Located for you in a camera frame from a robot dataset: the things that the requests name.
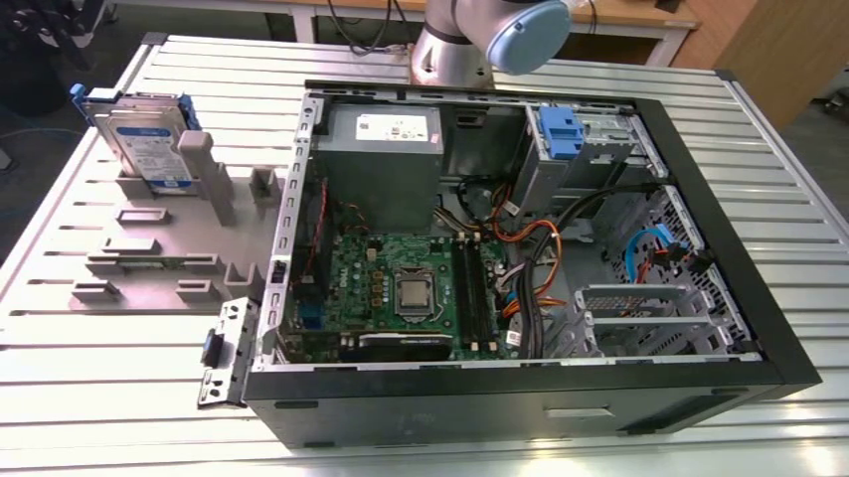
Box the hard disk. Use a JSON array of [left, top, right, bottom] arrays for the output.
[[69, 83, 200, 200]]

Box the blue data wire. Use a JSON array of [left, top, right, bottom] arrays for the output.
[[621, 226, 668, 284]]

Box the red yellow black power wire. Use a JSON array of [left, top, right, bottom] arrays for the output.
[[652, 242, 715, 274]]

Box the metal disk bay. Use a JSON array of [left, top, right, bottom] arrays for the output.
[[572, 283, 738, 359]]

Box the grey parts rack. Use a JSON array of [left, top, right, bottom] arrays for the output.
[[69, 129, 288, 312]]

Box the green RAM stick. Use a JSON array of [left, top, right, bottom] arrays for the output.
[[114, 253, 190, 269]]

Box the grey power supply unit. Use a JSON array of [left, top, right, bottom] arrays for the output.
[[309, 101, 447, 236]]

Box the blue video port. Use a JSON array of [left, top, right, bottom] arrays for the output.
[[200, 328, 225, 367]]

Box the green motherboard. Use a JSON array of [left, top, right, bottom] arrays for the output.
[[281, 231, 529, 363]]

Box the CPU socket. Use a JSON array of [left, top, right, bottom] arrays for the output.
[[388, 264, 444, 325]]

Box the silver CPU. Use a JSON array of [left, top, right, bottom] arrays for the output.
[[395, 279, 433, 308]]

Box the blue plastic drive latch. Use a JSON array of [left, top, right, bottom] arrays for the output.
[[536, 106, 588, 161]]

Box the metal optical drive cage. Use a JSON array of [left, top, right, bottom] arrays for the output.
[[513, 103, 668, 220]]

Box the black RAM slot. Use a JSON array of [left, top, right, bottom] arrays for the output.
[[467, 233, 500, 352], [452, 233, 483, 354]]

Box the black graphics card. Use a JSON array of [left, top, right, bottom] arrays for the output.
[[277, 327, 457, 365]]

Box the black PC case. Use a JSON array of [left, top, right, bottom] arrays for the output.
[[196, 78, 823, 451]]

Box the wooden cabinet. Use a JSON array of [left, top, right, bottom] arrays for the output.
[[668, 0, 849, 131]]

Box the thin red wire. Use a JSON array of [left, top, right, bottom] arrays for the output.
[[305, 176, 330, 287]]

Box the metal card latch bracket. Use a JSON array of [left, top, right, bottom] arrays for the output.
[[196, 295, 261, 411]]

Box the orange wire bundle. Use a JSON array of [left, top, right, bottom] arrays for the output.
[[489, 218, 569, 319]]

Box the wooden desk white frame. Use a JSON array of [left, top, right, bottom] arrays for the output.
[[264, 0, 703, 69]]

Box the thick black cable bundle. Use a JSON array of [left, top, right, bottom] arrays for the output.
[[516, 182, 664, 359]]

